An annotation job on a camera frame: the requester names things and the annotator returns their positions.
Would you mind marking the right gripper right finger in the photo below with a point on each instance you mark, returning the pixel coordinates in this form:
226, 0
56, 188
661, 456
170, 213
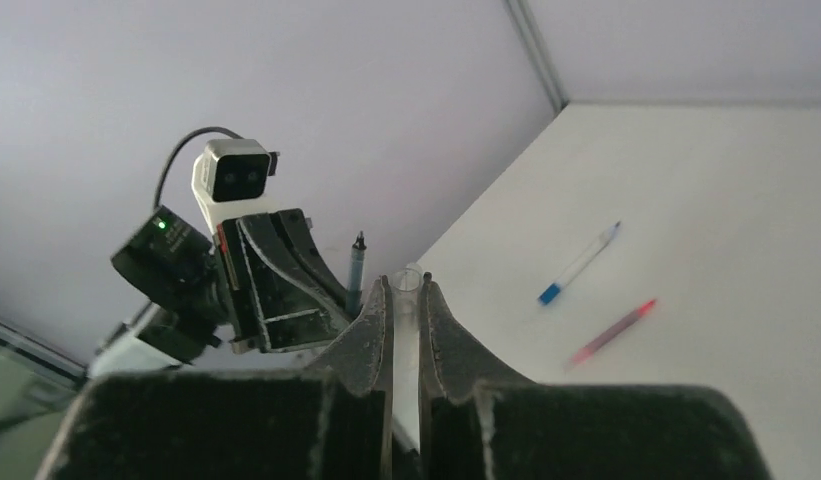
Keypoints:
481, 419

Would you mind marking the blue capped white marker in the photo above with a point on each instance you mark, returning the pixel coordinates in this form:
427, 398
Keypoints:
579, 264

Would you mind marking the pink gel pen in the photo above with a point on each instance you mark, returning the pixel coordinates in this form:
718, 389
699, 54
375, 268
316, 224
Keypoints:
609, 334

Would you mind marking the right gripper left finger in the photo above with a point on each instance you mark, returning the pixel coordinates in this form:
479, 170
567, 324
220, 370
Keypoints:
329, 420

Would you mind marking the black gel pen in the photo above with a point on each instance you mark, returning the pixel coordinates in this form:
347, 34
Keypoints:
355, 277

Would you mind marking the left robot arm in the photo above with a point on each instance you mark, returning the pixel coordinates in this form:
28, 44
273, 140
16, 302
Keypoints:
173, 264

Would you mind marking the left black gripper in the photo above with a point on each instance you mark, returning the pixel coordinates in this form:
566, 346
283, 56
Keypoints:
279, 294

